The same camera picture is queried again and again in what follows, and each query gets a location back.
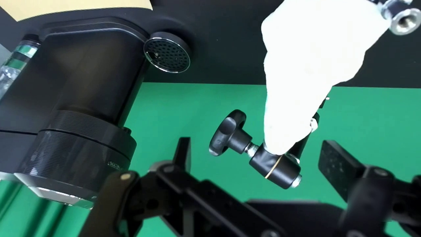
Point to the small black round mesh disc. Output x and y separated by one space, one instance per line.
168 52

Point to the black articulated stand with knob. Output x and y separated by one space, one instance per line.
277 166

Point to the clear bottle with green label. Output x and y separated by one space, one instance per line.
15 60

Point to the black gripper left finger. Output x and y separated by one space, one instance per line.
206 198

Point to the large black cylindrical appliance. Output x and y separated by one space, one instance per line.
79 100

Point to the brown cardboard sheet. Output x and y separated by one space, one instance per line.
66 5

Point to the white cloth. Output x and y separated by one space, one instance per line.
307 65

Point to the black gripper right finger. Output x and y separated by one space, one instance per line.
373 194

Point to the green backdrop screen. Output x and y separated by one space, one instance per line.
185 113

